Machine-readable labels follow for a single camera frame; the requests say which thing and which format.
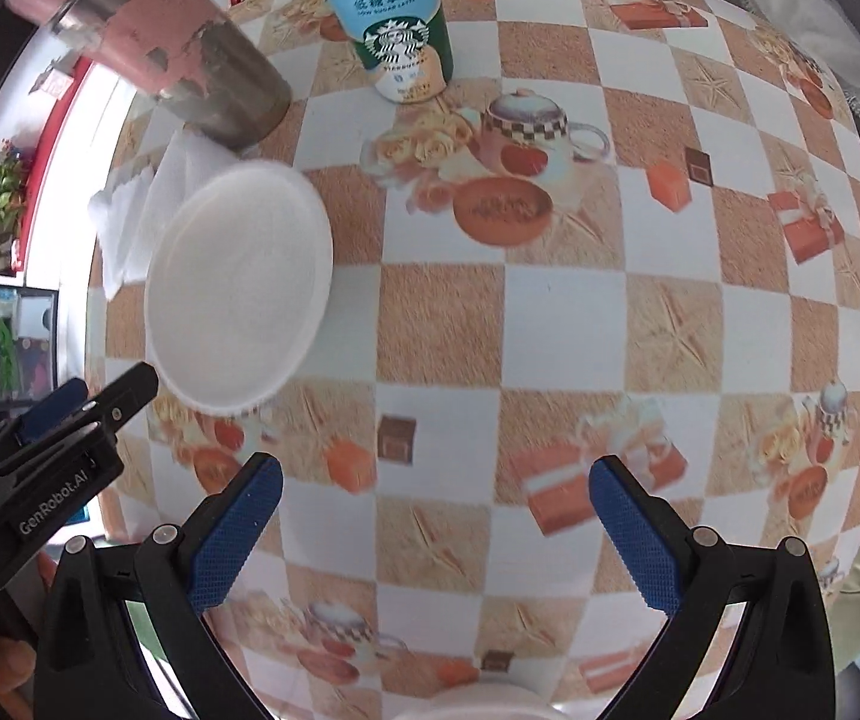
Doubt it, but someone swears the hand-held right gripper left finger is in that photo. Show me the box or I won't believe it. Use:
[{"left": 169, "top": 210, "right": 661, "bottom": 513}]
[{"left": 31, "top": 452, "right": 285, "bottom": 720}]

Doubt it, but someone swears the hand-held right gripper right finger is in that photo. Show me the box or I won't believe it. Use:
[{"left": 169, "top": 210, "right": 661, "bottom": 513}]
[{"left": 589, "top": 454, "right": 837, "bottom": 720}]

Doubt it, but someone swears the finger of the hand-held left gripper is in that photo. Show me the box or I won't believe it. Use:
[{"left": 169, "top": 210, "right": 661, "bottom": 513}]
[
  {"left": 0, "top": 361, "right": 161, "bottom": 492},
  {"left": 0, "top": 379, "right": 92, "bottom": 470}
]

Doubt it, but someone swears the white bowl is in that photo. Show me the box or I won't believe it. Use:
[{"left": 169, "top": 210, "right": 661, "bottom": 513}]
[{"left": 143, "top": 161, "right": 335, "bottom": 415}]

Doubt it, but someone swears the person's left hand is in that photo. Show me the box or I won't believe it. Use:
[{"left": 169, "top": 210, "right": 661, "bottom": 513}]
[{"left": 0, "top": 551, "right": 64, "bottom": 720}]

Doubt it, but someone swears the white tissue paper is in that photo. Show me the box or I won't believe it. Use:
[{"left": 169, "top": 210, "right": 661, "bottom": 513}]
[{"left": 89, "top": 127, "right": 245, "bottom": 302}]

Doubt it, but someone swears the checkered printed tablecloth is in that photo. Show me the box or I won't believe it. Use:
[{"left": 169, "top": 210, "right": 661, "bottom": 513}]
[{"left": 100, "top": 0, "right": 860, "bottom": 720}]

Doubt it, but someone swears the red shelf edge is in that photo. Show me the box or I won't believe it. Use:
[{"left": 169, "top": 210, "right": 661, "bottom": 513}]
[{"left": 16, "top": 56, "right": 105, "bottom": 275}]

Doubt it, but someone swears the pink steel thermos cup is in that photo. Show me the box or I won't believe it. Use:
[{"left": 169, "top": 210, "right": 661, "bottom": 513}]
[{"left": 6, "top": 0, "right": 293, "bottom": 152}]

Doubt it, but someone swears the blue green drink bottle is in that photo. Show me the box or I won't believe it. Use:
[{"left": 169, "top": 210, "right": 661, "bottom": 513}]
[{"left": 325, "top": 0, "right": 455, "bottom": 104}]

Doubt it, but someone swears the white grey blanket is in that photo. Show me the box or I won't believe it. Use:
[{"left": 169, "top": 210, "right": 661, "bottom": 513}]
[{"left": 662, "top": 0, "right": 860, "bottom": 188}]

